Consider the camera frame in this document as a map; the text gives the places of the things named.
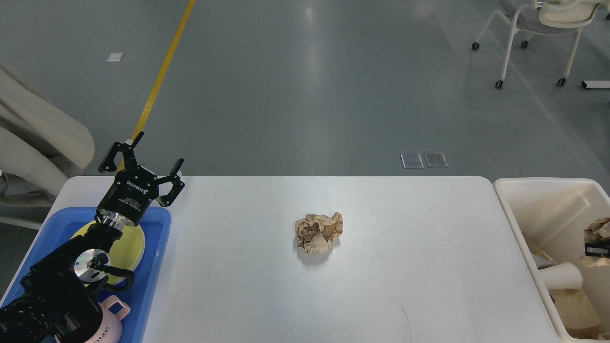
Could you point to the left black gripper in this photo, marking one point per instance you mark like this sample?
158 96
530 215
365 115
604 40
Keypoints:
135 187

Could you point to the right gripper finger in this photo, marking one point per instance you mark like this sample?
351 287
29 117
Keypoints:
597 249

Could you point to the brown paper ball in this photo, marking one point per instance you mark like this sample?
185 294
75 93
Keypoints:
318 233
597 231

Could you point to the white paper cup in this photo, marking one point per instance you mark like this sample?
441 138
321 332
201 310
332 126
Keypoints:
561 277

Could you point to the yellow plastic plate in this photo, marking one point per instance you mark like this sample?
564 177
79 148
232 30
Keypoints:
126 253

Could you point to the large brown paper bag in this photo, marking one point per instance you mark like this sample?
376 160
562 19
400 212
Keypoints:
571 311

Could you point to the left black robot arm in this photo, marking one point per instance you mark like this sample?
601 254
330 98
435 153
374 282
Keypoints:
61 291

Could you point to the white plastic bin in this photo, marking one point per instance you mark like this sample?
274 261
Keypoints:
553 213

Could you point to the blue plastic tray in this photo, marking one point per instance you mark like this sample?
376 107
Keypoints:
60 227

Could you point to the beige fabric cover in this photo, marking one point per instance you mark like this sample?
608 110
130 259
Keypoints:
41 146

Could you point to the white floor bar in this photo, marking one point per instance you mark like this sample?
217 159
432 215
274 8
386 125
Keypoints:
602 84

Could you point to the right floor socket plate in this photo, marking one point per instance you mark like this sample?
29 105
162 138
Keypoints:
436 160

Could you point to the floor socket plate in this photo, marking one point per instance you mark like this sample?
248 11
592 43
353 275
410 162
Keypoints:
412 161
436 160

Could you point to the left floor socket plate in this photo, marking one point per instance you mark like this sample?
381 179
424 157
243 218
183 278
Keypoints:
412 161

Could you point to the white office chair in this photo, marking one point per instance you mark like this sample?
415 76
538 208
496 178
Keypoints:
544 18

